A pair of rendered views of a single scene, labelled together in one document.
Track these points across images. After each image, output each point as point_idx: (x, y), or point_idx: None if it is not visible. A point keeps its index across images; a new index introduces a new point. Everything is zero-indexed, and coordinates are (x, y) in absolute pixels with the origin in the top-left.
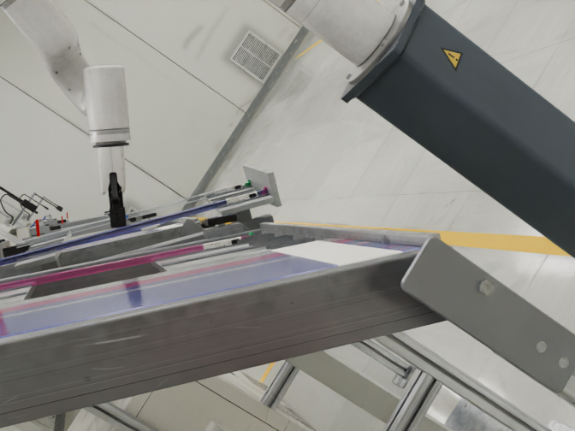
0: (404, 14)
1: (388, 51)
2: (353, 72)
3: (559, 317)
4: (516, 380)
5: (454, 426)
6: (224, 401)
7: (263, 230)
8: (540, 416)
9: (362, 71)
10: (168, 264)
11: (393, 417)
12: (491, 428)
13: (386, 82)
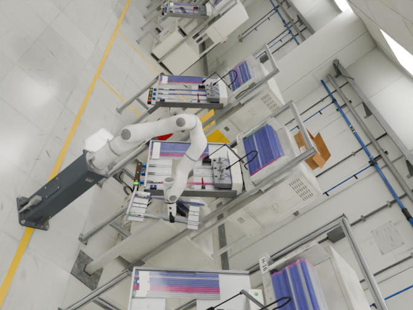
0: (95, 152)
1: None
2: (104, 170)
3: (51, 239)
4: (67, 253)
5: (82, 275)
6: None
7: (145, 185)
8: (77, 243)
9: (107, 166)
10: (170, 173)
11: (121, 228)
12: (82, 259)
13: None
